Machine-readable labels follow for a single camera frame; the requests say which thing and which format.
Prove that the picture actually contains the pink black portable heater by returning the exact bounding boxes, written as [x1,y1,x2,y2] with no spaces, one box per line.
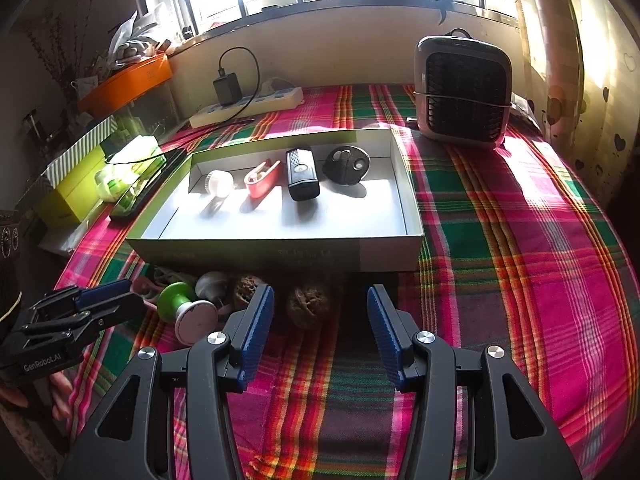
[413,28,512,148]

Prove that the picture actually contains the black round disc gadget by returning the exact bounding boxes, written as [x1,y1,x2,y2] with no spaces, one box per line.
[322,145,371,185]

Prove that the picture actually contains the black window latch hook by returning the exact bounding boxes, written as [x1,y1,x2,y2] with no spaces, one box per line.
[435,0,467,26]

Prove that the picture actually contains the white power strip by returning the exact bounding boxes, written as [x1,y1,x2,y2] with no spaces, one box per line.
[189,87,304,128]

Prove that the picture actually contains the pink earbud case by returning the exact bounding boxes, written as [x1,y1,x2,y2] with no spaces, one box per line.
[130,275,163,310]

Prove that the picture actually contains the black charger adapter with cable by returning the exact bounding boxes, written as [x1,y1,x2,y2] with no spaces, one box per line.
[213,46,262,125]

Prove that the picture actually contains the black remote control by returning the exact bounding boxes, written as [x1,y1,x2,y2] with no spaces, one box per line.
[110,148,186,224]

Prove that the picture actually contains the plaid pink green bedsheet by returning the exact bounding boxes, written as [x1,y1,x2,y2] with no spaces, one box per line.
[52,81,640,480]

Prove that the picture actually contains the white round small object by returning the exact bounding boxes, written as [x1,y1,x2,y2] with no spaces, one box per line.
[204,170,234,200]

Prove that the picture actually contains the yellow green gift box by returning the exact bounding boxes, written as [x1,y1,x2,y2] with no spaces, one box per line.
[35,144,107,229]

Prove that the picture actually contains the green white plastic package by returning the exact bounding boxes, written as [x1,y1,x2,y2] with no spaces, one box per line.
[94,136,166,203]

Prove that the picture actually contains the black rectangular device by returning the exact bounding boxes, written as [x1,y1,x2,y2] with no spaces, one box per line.
[285,148,320,202]

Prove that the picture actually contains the green white knob gadget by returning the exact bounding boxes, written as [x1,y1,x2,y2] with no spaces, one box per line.
[156,282,218,346]

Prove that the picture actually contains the green white cardboard box tray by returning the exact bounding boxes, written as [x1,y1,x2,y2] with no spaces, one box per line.
[126,129,423,273]

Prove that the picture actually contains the patterned window curtain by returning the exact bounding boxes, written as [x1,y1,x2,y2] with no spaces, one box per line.
[514,0,639,206]

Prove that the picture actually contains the orange storage box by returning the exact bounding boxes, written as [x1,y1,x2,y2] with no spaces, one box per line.
[77,54,172,119]

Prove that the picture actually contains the brown walnut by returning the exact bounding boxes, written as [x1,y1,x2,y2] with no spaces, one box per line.
[285,284,331,330]
[232,274,264,311]

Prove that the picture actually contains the red earbud case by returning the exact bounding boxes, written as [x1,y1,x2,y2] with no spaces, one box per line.
[244,159,282,200]

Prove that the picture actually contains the white round plug gadget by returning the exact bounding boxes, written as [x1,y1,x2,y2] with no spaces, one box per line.
[195,271,229,309]

